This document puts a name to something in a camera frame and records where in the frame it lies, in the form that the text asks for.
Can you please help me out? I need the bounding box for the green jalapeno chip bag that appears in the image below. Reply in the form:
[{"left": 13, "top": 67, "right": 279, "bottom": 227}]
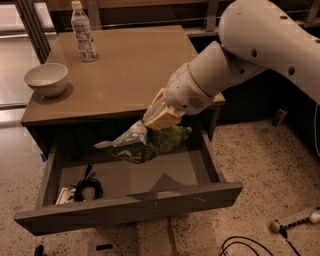
[{"left": 94, "top": 121, "right": 192, "bottom": 164}]

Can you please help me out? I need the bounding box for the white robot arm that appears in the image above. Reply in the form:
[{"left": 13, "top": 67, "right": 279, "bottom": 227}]
[{"left": 142, "top": 0, "right": 320, "bottom": 130}]

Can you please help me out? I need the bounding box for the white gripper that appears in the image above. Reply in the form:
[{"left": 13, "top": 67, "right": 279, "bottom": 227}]
[{"left": 143, "top": 63, "right": 213, "bottom": 130}]

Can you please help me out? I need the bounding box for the black floor cable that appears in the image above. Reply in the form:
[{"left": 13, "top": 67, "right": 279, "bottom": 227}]
[{"left": 218, "top": 229, "right": 303, "bottom": 256}]

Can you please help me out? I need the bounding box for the white power strip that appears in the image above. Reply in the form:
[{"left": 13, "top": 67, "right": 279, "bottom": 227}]
[{"left": 270, "top": 206, "right": 320, "bottom": 233}]

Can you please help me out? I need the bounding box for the metal railing frame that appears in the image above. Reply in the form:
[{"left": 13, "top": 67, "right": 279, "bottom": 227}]
[{"left": 13, "top": 0, "right": 320, "bottom": 64}]

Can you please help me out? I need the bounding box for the open grey top drawer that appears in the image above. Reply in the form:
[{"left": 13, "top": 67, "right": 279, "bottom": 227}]
[{"left": 14, "top": 131, "right": 243, "bottom": 235}]

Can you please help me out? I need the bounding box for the small black floor object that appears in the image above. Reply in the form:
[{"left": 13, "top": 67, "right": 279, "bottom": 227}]
[{"left": 34, "top": 245, "right": 45, "bottom": 256}]

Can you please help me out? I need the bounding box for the clear plastic water bottle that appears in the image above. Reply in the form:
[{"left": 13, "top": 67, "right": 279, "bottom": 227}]
[{"left": 71, "top": 0, "right": 97, "bottom": 63}]

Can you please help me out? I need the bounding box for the white ceramic bowl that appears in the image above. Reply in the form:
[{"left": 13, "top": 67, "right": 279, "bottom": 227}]
[{"left": 24, "top": 63, "right": 68, "bottom": 97}]

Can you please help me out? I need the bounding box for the coiled black cable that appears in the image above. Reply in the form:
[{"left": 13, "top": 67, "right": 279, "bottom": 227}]
[{"left": 73, "top": 162, "right": 104, "bottom": 203}]

